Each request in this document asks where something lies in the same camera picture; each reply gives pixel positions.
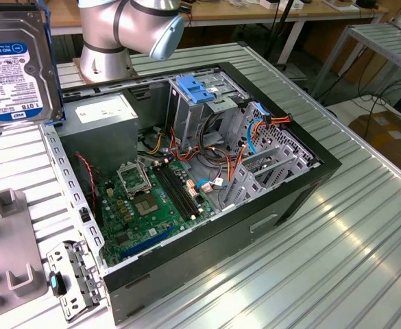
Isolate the wooden desk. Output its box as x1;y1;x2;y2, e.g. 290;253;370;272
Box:
49;0;389;66

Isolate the black latch with blue tab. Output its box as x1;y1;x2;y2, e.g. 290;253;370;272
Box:
48;270;67;296

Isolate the CPU socket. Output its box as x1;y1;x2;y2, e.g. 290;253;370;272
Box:
133;194;162;219

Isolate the black RAM slot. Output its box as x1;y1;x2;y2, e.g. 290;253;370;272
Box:
162;163;201;217
151;164;191;222

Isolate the metal expansion card retainer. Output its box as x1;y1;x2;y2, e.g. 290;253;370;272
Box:
45;239;105;323

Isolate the grey perforated disk bay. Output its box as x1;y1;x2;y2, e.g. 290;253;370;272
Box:
217;101;321;212

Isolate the red black fan wire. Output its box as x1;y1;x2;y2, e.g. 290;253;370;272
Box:
75;153;98;210

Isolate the grey power supply unit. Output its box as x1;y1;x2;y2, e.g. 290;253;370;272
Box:
61;92;140;172

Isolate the white box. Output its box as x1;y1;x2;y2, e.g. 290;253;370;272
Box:
260;0;306;11

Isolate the black tripod stand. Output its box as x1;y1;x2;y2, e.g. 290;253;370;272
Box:
265;0;297;66

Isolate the red yellow power wire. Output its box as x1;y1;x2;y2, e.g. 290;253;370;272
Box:
226;114;294;188

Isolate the hard disk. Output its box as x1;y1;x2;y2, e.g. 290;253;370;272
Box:
0;0;66;138

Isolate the yellow black power wire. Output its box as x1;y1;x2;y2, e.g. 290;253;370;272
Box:
138;126;165;157

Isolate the black open PC case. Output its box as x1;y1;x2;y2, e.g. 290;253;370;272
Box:
38;61;343;326

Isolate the green motherboard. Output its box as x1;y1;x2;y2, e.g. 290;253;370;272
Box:
95;159;218;268

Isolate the black case fan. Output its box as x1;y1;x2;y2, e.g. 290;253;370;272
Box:
73;152;104;227

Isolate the metal socket cover frame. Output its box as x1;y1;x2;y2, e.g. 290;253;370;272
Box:
117;161;152;197

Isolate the orange red wire harness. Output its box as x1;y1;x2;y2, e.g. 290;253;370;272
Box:
168;126;242;179

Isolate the grey metal drive cage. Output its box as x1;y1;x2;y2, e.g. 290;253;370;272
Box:
165;70;249;151

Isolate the brown cardboard box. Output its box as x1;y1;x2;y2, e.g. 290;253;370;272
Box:
349;111;401;172

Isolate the thick black cable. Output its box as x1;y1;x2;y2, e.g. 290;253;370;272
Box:
199;112;230;147

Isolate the grey parts rack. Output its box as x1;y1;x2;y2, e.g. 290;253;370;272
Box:
0;187;50;319

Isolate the blue SATA wire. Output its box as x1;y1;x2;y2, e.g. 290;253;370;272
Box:
196;101;269;188

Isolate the blue plastic drive latch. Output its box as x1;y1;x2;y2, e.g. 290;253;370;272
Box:
175;75;215;106

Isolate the blue expansion slot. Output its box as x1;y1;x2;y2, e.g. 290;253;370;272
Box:
119;226;177;261

